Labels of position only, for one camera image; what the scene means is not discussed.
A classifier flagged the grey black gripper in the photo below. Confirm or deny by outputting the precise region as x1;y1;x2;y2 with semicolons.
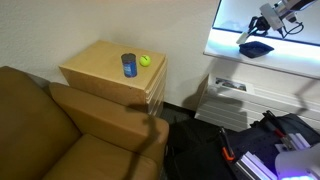
248;3;297;37

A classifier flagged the yellow sponge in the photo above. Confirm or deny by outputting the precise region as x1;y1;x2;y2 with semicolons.
236;32;249;44

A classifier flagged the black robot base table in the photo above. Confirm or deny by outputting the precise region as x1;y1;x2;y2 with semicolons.
221;114;320;180

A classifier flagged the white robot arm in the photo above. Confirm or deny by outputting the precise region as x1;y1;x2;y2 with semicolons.
246;0;320;180

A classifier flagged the wooden night stand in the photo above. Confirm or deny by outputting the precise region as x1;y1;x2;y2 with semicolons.
59;41;167;116

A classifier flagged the white window sill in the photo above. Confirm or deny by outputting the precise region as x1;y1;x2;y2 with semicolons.
204;29;320;79

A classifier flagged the label sticker on air conditioner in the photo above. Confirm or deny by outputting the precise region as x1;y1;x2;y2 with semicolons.
215;78;247;91

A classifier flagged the yellow-green tennis ball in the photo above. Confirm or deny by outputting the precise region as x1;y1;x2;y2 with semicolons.
139;55;151;67

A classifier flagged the blue tin can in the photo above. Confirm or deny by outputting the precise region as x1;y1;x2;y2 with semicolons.
121;53;137;78

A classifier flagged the brown leather armchair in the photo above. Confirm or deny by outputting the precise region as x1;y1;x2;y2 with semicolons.
0;66;169;180

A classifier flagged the red-handled black clamp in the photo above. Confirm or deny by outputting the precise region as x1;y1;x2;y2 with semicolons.
263;110;285;138

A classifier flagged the orange-handled black clamp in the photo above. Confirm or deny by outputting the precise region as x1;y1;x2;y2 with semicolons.
219;127;235;161

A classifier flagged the aluminium extrusion rail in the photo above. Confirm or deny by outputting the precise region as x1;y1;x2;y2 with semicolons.
235;151;277;180

